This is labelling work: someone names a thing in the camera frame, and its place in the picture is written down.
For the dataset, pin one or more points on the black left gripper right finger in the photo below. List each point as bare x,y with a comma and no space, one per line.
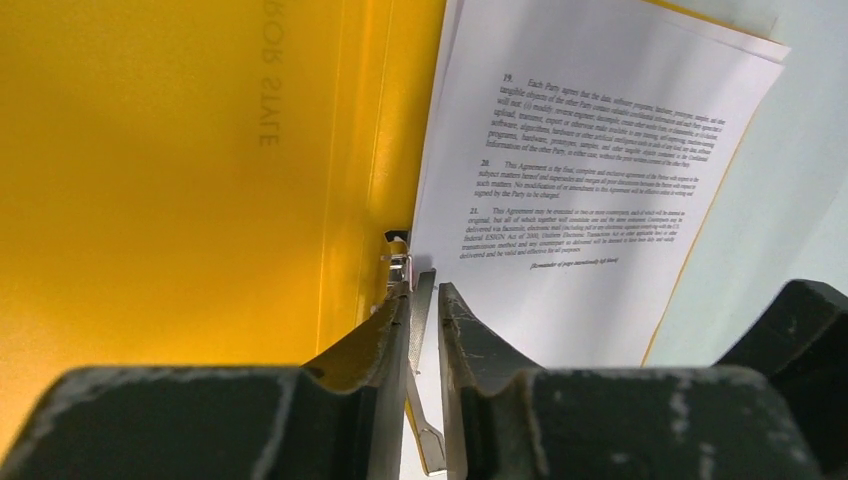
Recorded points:
508,418

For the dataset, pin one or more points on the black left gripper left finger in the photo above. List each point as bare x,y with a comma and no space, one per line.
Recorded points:
338,416

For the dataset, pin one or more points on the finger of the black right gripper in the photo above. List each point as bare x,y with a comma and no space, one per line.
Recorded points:
800,344

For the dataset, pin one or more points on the metal folder clip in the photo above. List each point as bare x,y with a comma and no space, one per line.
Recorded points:
428,439

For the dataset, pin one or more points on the white text paper sheet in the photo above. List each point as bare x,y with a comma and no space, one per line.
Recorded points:
573,150

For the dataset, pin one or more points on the yellow plastic folder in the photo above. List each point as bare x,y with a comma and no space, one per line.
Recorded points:
204,183

